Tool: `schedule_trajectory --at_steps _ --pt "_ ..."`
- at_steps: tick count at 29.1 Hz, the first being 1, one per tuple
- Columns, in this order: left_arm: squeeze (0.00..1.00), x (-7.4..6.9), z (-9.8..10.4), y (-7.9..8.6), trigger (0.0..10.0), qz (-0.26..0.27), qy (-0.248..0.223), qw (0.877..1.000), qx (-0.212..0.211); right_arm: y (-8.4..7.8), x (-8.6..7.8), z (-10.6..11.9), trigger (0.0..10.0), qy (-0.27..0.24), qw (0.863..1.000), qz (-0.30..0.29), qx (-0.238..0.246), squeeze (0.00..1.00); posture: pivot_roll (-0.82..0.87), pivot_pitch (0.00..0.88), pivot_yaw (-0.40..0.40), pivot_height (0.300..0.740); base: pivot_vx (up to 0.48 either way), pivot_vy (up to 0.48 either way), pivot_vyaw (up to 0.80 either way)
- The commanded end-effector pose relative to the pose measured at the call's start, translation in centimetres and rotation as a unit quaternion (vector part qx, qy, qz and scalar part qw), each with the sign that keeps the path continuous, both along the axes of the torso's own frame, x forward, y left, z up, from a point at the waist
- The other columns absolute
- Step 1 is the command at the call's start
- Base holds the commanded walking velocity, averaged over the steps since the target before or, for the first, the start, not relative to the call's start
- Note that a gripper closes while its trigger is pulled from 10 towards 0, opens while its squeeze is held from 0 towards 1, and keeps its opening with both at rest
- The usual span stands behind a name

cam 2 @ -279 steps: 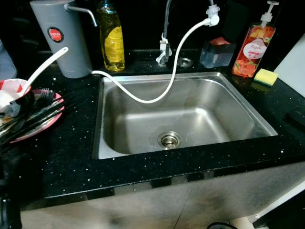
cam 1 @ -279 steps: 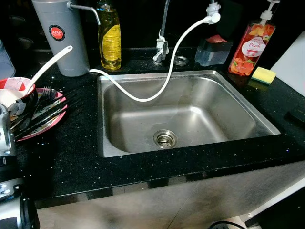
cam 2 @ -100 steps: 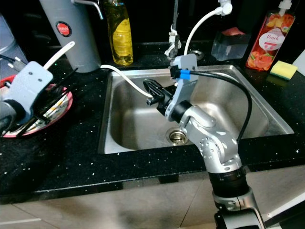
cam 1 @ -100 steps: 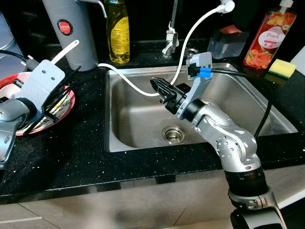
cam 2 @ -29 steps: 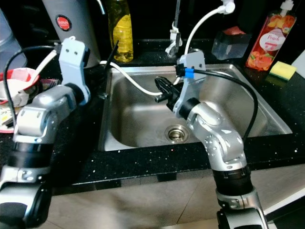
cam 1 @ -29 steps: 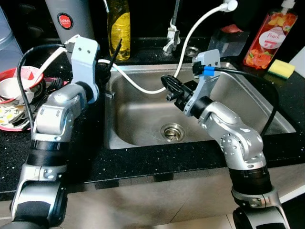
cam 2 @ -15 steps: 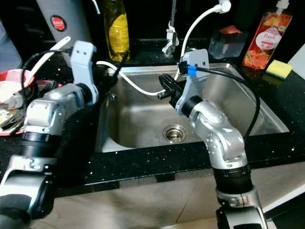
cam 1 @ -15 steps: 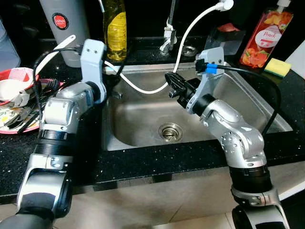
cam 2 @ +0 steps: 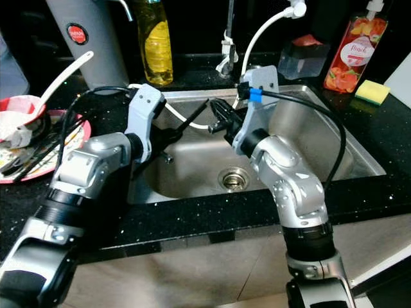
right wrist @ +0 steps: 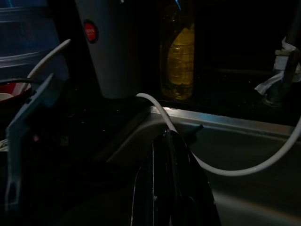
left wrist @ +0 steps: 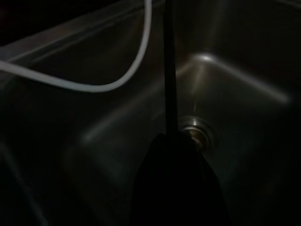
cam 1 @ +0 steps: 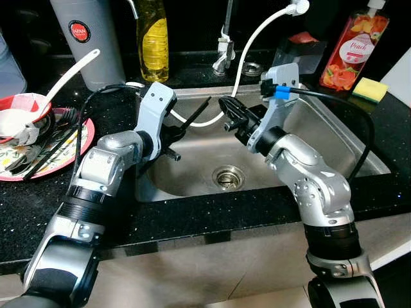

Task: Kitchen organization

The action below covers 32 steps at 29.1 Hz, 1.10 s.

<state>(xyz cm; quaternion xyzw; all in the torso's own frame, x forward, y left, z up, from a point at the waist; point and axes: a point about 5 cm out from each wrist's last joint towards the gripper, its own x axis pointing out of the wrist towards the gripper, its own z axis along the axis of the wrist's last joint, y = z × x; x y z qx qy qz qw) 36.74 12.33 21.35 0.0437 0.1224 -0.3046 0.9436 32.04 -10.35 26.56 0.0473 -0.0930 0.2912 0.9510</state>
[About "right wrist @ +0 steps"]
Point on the white curved tube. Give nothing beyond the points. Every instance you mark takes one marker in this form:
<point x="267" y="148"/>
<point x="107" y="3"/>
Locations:
<point x="44" y="61"/>

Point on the stainless steel sink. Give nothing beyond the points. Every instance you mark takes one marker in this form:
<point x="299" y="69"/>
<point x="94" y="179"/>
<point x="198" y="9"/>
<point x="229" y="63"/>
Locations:
<point x="247" y="146"/>

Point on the red bowl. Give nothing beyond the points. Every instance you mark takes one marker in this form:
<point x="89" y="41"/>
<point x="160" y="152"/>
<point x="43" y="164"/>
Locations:
<point x="11" y="93"/>

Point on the clear plastic container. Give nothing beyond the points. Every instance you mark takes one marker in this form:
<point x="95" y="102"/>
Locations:
<point x="26" y="35"/>

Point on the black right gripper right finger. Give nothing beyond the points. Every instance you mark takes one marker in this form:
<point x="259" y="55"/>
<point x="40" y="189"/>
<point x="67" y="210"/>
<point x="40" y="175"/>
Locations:
<point x="192" y="193"/>

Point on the metal faucet with white tape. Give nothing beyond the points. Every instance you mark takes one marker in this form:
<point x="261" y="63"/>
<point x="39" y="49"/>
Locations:
<point x="285" y="58"/>

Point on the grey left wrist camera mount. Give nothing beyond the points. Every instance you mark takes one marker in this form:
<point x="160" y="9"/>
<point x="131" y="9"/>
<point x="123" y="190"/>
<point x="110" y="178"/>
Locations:
<point x="26" y="113"/>

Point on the white appliance with red button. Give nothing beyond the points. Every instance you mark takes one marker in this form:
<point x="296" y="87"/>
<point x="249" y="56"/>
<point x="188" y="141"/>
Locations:
<point x="113" y="58"/>

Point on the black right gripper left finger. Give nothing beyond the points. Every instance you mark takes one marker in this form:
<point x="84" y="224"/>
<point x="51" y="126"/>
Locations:
<point x="145" y="188"/>

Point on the yellow oil bottle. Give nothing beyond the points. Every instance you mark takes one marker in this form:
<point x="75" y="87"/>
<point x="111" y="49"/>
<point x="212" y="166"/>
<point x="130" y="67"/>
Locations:
<point x="179" y="58"/>

